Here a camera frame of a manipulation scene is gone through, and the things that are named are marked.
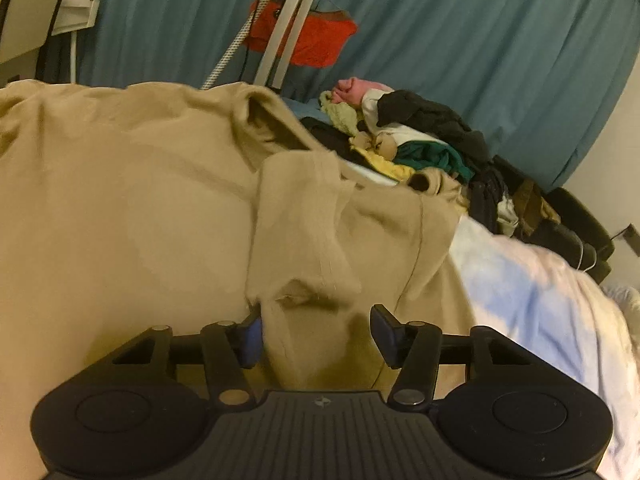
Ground light blue cloth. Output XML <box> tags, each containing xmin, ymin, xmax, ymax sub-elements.
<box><xmin>282</xmin><ymin>97</ymin><xmax>321</xmax><ymax>121</ymax></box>

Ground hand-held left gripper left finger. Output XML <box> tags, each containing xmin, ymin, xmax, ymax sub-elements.
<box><xmin>100</xmin><ymin>304</ymin><xmax>264</xmax><ymax>409</ymax></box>

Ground pile of mixed clothes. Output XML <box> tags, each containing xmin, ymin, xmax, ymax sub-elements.
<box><xmin>300</xmin><ymin>117</ymin><xmax>616</xmax><ymax>283</ymax></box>

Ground white printed garment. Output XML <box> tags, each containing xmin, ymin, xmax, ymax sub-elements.
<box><xmin>495</xmin><ymin>195</ymin><xmax>521</xmax><ymax>237</ymax></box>

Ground beige and black chair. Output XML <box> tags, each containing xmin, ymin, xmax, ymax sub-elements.
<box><xmin>0</xmin><ymin>0</ymin><xmax>75</xmax><ymax>86</ymax></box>

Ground yellow cloth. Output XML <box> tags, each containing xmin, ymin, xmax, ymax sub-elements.
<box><xmin>350</xmin><ymin>142</ymin><xmax>416</xmax><ymax>183</ymax></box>

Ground beige garment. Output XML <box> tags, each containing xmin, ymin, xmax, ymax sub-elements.
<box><xmin>350</xmin><ymin>130</ymin><xmax>463</xmax><ymax>202</ymax></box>

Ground garment steamer stand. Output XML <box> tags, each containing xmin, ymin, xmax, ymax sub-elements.
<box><xmin>252</xmin><ymin>0</ymin><xmax>337</xmax><ymax>92</ymax></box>

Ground pale green garment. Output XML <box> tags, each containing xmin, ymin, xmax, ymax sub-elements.
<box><xmin>319</xmin><ymin>90</ymin><xmax>368</xmax><ymax>136</ymax></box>

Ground red hanging garment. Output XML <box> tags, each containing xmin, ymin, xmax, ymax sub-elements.
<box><xmin>247</xmin><ymin>0</ymin><xmax>359</xmax><ymax>68</ymax></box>

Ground brown paper bag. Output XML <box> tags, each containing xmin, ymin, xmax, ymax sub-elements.
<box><xmin>515</xmin><ymin>180</ymin><xmax>562</xmax><ymax>231</ymax></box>

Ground teal curtain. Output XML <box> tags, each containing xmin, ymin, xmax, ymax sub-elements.
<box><xmin>70</xmin><ymin>0</ymin><xmax>640</xmax><ymax>193</ymax></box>

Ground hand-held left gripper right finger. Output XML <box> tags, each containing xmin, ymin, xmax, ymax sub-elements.
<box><xmin>369</xmin><ymin>303</ymin><xmax>538</xmax><ymax>409</ymax></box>

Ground dark wall socket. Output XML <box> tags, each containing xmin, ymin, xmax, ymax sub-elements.
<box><xmin>612</xmin><ymin>224</ymin><xmax>640</xmax><ymax>256</ymax></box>

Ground white dresser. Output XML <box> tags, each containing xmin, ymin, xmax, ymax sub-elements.
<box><xmin>50</xmin><ymin>0</ymin><xmax>103</xmax><ymax>83</ymax></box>

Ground white charging cable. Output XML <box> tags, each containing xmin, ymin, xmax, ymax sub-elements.
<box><xmin>575</xmin><ymin>240</ymin><xmax>601</xmax><ymax>273</ymax></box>

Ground pink garment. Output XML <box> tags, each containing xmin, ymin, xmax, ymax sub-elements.
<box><xmin>334</xmin><ymin>76</ymin><xmax>396</xmax><ymax>108</ymax></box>

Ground khaki printed t-shirt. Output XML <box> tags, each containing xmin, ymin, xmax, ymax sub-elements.
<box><xmin>0</xmin><ymin>80</ymin><xmax>478</xmax><ymax>480</ymax></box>

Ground pastel crumpled duvet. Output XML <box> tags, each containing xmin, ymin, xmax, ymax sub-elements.
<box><xmin>447</xmin><ymin>212</ymin><xmax>640</xmax><ymax>361</ymax></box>

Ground dark pants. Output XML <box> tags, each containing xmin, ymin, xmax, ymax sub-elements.
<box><xmin>470</xmin><ymin>167</ymin><xmax>511</xmax><ymax>233</ymax></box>

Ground pastel bed sheet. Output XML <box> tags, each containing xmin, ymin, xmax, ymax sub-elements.
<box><xmin>342</xmin><ymin>159</ymin><xmax>640</xmax><ymax>480</ymax></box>

